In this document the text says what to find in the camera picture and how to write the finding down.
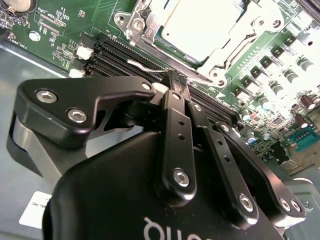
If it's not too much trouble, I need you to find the silver CPU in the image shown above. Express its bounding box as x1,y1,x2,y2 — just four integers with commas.
152,0,248,68

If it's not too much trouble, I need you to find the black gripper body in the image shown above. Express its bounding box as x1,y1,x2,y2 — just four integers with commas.
41,131,285,240

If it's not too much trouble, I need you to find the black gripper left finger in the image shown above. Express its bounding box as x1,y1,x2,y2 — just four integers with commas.
6,69,199,201

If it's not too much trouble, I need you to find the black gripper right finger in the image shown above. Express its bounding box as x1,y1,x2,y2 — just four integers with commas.
178,75,307,228

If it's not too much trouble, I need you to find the metal locking lever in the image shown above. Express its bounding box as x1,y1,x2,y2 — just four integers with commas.
126,58,213,85

